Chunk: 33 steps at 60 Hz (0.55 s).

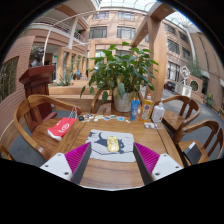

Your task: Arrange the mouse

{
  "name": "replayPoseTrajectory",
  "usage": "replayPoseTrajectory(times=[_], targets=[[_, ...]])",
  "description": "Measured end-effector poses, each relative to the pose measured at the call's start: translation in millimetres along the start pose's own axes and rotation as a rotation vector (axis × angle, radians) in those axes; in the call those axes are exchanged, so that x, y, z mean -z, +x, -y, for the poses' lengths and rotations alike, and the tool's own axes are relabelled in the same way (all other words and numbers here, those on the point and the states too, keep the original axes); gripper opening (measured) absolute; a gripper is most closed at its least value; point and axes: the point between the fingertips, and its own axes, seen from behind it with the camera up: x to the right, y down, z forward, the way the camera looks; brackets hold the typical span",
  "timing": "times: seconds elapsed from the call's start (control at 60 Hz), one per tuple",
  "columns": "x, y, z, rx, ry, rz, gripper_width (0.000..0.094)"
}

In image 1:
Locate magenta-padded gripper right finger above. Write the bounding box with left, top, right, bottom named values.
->
left=132, top=142, right=184, bottom=186

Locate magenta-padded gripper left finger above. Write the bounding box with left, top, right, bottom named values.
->
left=39, top=142, right=93, bottom=185

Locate yellow computer mouse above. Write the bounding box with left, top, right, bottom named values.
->
left=106, top=135, right=120, bottom=154

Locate grey cat-print mouse pad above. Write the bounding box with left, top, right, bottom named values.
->
left=85, top=129, right=137, bottom=163

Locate small white packet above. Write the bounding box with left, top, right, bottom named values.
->
left=143, top=122, right=159, bottom=130

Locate red and white bag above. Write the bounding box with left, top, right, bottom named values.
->
left=47, top=117, right=78, bottom=138

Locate empty wooden armchair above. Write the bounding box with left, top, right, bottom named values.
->
left=151, top=94, right=202, bottom=134

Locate black notebook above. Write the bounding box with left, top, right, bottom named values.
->
left=183, top=141, right=203, bottom=165

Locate white pump bottle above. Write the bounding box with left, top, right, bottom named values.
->
left=150, top=98, right=166, bottom=124

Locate wooden armchair with red bag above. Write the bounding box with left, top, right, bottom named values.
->
left=13, top=94, right=83, bottom=161

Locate yellow liquid bottle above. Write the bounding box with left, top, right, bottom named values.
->
left=138, top=93, right=154, bottom=123

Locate blue squeeze tube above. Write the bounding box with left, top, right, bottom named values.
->
left=130, top=98, right=141, bottom=122

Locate wooden chair behind plant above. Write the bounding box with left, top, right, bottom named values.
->
left=90, top=88, right=114, bottom=116

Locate wooden armchair with black notebook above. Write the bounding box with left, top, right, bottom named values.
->
left=173, top=119, right=224, bottom=161

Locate wooden chair backrest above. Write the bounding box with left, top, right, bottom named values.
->
left=0, top=143, right=14, bottom=161

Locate white abstract sculpture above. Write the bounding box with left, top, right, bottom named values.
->
left=174, top=65, right=193, bottom=98

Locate yellow flowering plant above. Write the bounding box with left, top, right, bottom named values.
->
left=203, top=92, right=214, bottom=109

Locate dark red wooden podium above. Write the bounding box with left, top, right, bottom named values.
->
left=18, top=64, right=58, bottom=133

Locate large green potted plant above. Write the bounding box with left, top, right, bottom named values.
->
left=79, top=41, right=160, bottom=113

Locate dark bust statue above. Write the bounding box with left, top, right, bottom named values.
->
left=29, top=47, right=45, bottom=68

